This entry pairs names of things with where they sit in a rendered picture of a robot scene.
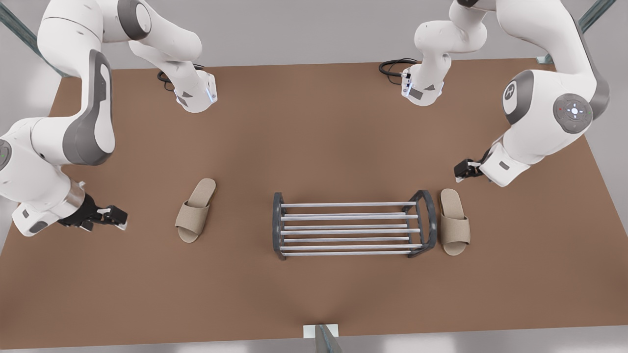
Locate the grey metal shoe rack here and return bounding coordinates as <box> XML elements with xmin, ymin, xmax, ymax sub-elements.
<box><xmin>272</xmin><ymin>190</ymin><xmax>438</xmax><ymax>261</ymax></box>

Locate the beige slipper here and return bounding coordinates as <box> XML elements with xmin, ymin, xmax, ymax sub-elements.
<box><xmin>175</xmin><ymin>178</ymin><xmax>217</xmax><ymax>244</ymax></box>
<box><xmin>438</xmin><ymin>188</ymin><xmax>471</xmax><ymax>256</ymax></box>

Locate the black cable loop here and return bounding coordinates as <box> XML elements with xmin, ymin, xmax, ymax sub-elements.
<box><xmin>378</xmin><ymin>58</ymin><xmax>420</xmax><ymax>87</ymax></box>
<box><xmin>157</xmin><ymin>64</ymin><xmax>207</xmax><ymax>92</ymax></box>

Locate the silver frame post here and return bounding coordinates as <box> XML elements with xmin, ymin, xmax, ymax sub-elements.
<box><xmin>536</xmin><ymin>0</ymin><xmax>617</xmax><ymax>65</ymax></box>
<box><xmin>0</xmin><ymin>4</ymin><xmax>72</xmax><ymax>79</ymax></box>
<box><xmin>303</xmin><ymin>323</ymin><xmax>344</xmax><ymax>353</ymax></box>

